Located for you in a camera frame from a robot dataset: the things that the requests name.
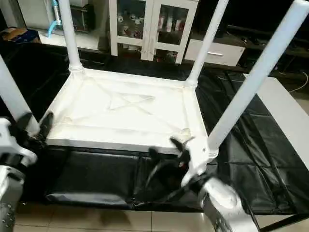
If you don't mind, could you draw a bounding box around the white plastic table leg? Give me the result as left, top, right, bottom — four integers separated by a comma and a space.
0, 55, 42, 137
185, 0, 229, 88
207, 0, 309, 159
56, 0, 86, 74

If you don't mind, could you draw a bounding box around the white plastic table top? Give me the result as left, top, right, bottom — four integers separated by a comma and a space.
45, 67, 219, 161

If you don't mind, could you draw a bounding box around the black work mat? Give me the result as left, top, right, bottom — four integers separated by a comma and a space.
0, 40, 309, 217

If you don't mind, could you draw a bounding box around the brown cardboard box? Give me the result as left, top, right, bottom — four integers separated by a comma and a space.
0, 27, 42, 45

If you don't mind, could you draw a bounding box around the white drawer unit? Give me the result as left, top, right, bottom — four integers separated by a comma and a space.
183, 38, 247, 68

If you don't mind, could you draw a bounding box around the light blue mop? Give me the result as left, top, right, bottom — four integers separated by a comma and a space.
46, 0, 64, 39

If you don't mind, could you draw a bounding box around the white appliance cabinet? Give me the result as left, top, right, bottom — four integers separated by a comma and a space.
16, 0, 96, 33

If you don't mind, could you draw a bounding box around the white flat sheet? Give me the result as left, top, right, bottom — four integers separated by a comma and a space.
243, 72, 309, 171

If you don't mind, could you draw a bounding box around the white glass door cabinet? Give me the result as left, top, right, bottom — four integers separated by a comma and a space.
108, 0, 199, 64

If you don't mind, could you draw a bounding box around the black stand leg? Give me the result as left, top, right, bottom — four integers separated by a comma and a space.
255, 212, 309, 232

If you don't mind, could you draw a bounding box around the black tv cabinet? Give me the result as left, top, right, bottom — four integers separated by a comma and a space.
193, 0, 309, 74

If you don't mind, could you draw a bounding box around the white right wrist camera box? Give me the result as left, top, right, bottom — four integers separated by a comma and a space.
180, 135, 211, 188

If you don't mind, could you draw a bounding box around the thin white floor cable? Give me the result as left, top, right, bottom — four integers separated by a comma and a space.
289, 71, 309, 96

